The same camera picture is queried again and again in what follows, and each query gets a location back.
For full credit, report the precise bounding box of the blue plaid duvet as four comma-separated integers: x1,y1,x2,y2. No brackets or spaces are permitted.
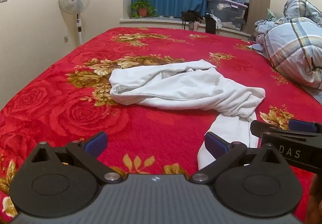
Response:
248,0,322,104

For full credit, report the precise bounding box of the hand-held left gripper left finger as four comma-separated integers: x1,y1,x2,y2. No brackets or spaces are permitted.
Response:
30,131,124,185

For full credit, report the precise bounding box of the person's right forearm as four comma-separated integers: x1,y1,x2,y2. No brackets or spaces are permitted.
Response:
305,174,322,224

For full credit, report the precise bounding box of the clear plastic storage box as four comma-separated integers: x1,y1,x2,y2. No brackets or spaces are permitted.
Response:
207,0,248,31

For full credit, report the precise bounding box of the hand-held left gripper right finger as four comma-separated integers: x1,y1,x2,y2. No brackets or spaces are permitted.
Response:
189,131,285,185

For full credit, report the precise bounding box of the white shirt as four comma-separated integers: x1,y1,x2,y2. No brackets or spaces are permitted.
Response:
109,60,266,171

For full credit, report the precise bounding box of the red floral blanket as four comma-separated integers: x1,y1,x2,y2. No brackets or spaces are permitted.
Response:
0,26,322,224

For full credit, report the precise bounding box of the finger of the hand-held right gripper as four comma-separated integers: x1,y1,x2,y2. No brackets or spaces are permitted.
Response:
289,119,320,134
251,120,290,138

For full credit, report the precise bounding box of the white window sill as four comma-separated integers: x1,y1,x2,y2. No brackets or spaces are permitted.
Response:
119,16,249,36

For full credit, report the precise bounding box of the black bag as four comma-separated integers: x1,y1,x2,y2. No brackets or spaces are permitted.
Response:
181,10,203,29

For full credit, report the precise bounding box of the green potted plant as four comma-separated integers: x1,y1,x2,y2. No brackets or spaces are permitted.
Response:
129,0,158,19

